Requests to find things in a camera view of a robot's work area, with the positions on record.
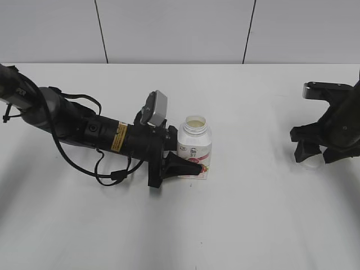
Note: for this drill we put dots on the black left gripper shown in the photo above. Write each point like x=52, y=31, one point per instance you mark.
x=147, y=143

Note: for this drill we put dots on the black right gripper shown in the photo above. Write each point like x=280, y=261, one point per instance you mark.
x=310, y=136

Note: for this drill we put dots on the white ribbed bottle cap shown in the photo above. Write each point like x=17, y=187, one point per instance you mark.
x=313, y=162

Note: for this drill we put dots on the white yili changqing yogurt bottle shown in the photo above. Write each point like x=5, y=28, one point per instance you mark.
x=194, y=144

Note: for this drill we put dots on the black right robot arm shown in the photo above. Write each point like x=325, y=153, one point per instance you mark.
x=335, y=135

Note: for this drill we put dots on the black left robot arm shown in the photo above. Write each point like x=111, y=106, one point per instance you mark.
x=67, y=121

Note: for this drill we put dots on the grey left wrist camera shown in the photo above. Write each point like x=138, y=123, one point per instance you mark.
x=155, y=109

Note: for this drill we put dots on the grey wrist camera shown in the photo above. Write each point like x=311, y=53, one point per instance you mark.
x=330, y=92
x=155, y=109

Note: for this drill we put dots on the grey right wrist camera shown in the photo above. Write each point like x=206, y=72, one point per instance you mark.
x=330, y=92

